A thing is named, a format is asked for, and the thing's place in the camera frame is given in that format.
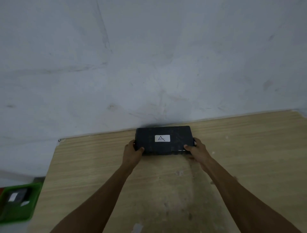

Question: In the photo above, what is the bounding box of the person's right hand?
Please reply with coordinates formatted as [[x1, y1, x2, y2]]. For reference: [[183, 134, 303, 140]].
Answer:
[[184, 137, 212, 170]]

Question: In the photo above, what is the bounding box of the person's right forearm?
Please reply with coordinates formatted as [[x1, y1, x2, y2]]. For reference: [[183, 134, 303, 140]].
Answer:
[[199, 157, 303, 233]]

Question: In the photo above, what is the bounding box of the person's left forearm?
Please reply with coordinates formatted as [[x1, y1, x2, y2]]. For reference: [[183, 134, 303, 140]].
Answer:
[[49, 161, 138, 233]]

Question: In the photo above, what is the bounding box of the black box with white label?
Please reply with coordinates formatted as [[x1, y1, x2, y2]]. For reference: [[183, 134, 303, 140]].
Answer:
[[135, 125, 195, 156]]

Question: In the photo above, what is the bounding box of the person's left hand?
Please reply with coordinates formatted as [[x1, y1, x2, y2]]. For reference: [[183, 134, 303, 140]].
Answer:
[[122, 139, 145, 170]]

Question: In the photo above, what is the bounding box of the green plastic bin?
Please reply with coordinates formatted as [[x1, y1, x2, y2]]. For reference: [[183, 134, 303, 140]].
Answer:
[[0, 182, 43, 224]]

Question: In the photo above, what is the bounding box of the grey box with white label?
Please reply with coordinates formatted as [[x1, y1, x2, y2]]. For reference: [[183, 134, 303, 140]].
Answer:
[[7, 188, 30, 207]]

